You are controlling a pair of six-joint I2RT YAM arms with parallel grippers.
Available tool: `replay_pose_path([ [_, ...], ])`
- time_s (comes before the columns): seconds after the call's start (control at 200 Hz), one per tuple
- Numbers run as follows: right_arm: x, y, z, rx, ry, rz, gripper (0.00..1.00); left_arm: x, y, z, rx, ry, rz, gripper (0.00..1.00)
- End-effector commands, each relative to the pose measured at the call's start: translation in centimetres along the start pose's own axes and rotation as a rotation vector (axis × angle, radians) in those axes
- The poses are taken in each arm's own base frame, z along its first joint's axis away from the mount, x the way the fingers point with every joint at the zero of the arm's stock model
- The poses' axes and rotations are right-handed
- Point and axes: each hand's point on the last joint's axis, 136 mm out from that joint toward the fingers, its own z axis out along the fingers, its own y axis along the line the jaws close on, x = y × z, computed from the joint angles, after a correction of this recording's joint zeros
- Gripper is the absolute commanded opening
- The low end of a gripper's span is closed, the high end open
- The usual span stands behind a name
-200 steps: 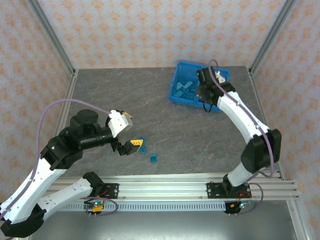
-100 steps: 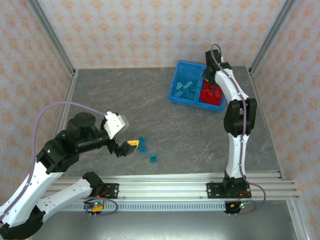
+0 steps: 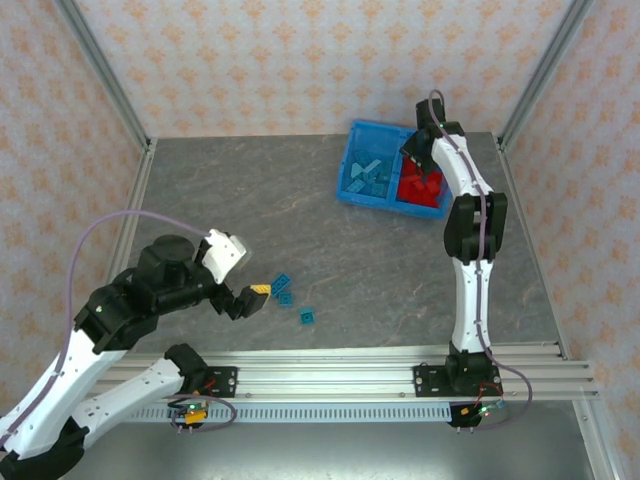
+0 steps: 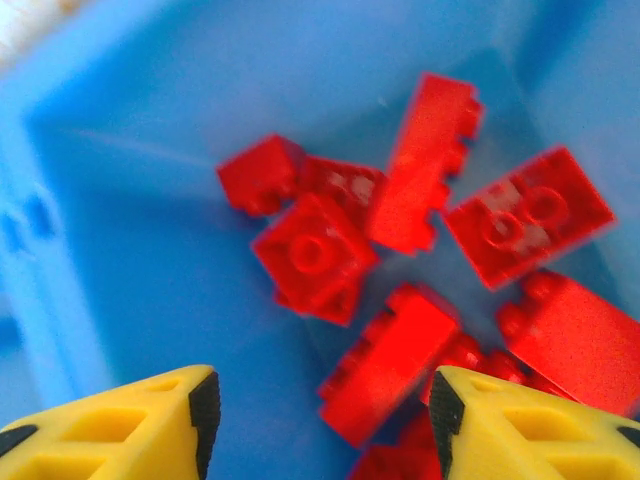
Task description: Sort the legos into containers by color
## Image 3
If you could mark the small square blue lego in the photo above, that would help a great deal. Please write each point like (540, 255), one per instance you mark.
(307, 317)

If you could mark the aluminium lower frame rail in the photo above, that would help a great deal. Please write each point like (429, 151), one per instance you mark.
(595, 440)

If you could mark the aluminium corner post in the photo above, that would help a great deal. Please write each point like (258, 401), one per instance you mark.
(102, 70)
(547, 70)

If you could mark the aluminium table side rail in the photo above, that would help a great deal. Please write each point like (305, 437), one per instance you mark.
(518, 200)
(136, 200)

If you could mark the blue two-compartment plastic bin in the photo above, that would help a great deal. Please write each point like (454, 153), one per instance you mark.
(375, 140)

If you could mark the small electronics board with LED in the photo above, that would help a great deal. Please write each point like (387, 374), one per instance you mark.
(482, 412)
(191, 414)

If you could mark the grey metal panel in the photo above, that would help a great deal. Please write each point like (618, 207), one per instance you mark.
(325, 450)

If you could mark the red lego brick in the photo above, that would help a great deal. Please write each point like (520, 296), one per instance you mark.
(435, 177)
(408, 172)
(411, 190)
(432, 194)

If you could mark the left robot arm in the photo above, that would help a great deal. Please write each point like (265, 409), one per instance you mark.
(65, 375)

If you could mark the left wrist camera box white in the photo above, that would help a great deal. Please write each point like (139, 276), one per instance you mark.
(225, 255)

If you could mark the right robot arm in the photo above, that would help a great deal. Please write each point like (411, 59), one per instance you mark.
(470, 300)

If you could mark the light teal lego brick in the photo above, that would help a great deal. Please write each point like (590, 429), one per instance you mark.
(358, 171)

